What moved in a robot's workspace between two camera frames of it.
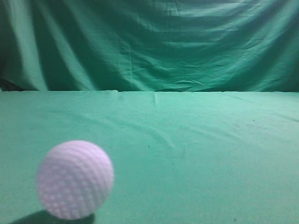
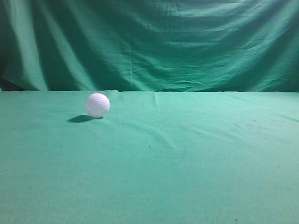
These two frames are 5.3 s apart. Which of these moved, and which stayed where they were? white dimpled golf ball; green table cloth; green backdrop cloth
Moved: white dimpled golf ball
Stayed: green backdrop cloth; green table cloth
